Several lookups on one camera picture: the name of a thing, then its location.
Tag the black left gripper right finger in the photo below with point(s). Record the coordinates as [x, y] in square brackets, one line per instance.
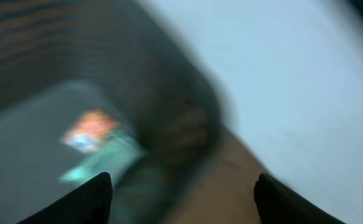
[278, 204]

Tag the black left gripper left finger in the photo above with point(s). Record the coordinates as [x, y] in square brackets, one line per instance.
[87, 204]

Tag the green wipes packet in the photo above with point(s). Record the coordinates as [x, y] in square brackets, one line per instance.
[115, 157]

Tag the orange tissue packet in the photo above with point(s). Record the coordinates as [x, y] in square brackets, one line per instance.
[90, 131]

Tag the grey plastic mesh basket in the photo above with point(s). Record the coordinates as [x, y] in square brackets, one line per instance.
[59, 59]

